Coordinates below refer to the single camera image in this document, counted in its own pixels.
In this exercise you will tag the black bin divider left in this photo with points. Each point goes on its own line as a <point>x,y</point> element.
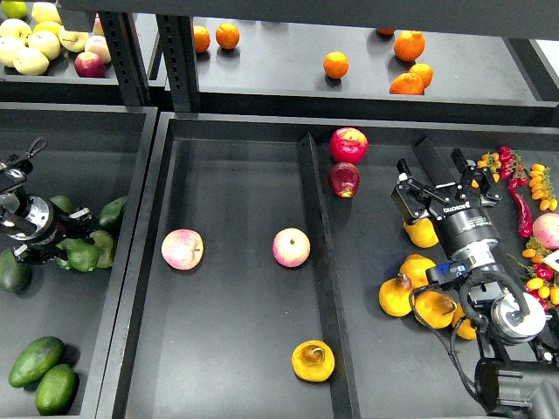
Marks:
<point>334,332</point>

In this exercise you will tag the orange cherry tomato bunch left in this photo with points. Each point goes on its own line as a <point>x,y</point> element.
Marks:
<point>492,162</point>

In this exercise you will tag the large orange on shelf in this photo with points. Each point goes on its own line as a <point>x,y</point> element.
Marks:
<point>409,45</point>

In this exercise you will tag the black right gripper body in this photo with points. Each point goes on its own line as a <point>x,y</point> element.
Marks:
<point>460,222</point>

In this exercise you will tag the red cherry tomato bunch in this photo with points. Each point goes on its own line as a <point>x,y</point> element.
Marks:
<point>512,167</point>

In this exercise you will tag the red apple upper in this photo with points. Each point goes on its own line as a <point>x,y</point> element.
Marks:
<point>348,144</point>

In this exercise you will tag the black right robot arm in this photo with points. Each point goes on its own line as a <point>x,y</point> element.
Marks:
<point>517,373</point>

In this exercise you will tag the red apple on shelf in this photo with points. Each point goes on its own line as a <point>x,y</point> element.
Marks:
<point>89,65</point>

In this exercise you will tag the orange under shelf top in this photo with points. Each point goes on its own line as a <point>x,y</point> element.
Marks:
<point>385,32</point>

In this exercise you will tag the pink apple middle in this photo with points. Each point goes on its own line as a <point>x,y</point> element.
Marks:
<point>291,247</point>

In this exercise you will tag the dark red apple lower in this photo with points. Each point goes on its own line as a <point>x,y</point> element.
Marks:
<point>344,179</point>

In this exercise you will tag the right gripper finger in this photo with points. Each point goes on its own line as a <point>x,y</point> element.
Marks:
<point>475,184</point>
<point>417,200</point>

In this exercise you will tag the orange cherry tomato bunch right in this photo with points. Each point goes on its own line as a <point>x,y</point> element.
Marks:
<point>541,187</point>

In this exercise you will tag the orange on shelf right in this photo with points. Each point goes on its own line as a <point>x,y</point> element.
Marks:
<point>423,71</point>

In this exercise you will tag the pale yellow apple front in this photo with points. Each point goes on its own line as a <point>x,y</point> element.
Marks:
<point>30,61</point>

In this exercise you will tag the pink peach right edge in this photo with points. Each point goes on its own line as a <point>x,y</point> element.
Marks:
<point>545,230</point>

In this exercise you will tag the red chili pepper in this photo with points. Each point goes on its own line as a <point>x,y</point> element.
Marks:
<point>524,216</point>

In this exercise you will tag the mixed cherry tomato bunch lower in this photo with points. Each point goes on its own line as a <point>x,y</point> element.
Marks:
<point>539,279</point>

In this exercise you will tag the green avocado by bin wall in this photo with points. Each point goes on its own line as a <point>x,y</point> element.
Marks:
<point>112,214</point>

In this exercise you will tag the dark green avocado far left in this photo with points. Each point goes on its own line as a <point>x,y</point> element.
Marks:
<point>14,275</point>

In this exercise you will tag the orange on shelf front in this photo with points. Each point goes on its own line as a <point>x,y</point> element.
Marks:
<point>407,83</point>

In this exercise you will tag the black left bin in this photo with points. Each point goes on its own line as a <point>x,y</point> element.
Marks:
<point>93,155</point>

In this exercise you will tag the green avocado centre round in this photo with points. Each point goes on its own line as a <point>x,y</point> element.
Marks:
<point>106,246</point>

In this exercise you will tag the white label card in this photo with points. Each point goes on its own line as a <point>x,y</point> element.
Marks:
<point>552,260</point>

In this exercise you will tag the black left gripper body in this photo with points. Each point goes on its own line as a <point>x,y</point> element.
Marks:
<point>41,226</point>

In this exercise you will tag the yellow pear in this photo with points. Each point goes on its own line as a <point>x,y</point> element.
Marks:
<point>465,330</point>
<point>394,296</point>
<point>313,361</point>
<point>414,268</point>
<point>422,233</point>
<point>434,309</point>

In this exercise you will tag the orange cherry tomato bunch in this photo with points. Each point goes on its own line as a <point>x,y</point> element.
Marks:
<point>541,187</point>
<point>492,162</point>

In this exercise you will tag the black upper shelf tray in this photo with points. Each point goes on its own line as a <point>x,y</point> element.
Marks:
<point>277,69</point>

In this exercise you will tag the pink apple left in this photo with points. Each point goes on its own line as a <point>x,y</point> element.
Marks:
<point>183,249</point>

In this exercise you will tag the black upper left tray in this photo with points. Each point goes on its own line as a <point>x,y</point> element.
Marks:
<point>61,85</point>

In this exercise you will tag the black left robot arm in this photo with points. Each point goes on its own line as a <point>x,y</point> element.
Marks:
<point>14,173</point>

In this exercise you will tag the orange on shelf centre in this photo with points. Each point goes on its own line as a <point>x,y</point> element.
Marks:
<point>336,65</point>

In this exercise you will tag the pink apple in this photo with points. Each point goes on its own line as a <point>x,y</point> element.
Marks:
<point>291,247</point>
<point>183,249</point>

